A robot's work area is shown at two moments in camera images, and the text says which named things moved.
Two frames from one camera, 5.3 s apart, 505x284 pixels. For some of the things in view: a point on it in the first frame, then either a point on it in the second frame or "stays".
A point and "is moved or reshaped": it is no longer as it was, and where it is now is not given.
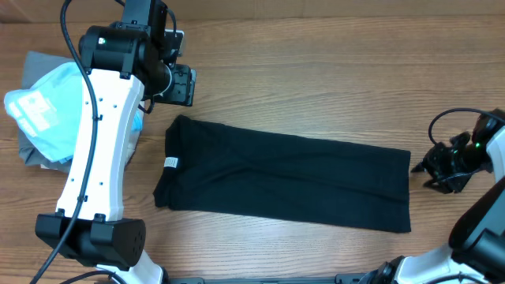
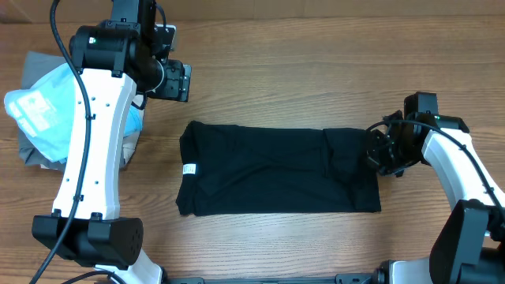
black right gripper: (452, 185) → (372, 154)
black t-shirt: (215, 168) is moved or reshaped
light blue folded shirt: (49, 110) stays
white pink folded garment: (132, 141) stays
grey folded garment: (37, 65) stays
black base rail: (341, 278) stays
